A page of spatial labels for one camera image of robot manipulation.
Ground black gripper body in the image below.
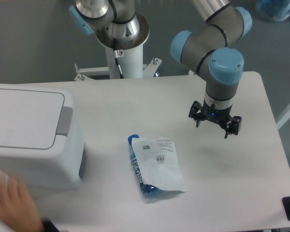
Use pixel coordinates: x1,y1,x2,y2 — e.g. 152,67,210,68
196,101,232,129

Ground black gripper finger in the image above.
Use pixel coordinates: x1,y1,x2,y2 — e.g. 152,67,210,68
224,116,242,139
188,101,203,128

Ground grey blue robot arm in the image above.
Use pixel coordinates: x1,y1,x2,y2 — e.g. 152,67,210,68
69,0,252,135

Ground white trash can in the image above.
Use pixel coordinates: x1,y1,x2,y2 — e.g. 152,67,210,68
0,84,86,189

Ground person's hand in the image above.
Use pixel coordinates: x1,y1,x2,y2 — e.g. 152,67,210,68
0,174,44,232

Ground white plastic bag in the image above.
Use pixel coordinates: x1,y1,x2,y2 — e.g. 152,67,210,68
132,137,187,192

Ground blue plastic water bottle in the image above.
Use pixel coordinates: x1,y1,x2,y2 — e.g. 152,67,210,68
128,134,172,203

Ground blue plastic bag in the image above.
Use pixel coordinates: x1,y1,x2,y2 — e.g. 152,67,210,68
255,0,290,23

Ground black sleeve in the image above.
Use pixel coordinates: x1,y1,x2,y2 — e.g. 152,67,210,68
42,218,60,232

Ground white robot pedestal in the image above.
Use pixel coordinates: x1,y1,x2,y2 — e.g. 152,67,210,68
75,13,162,81

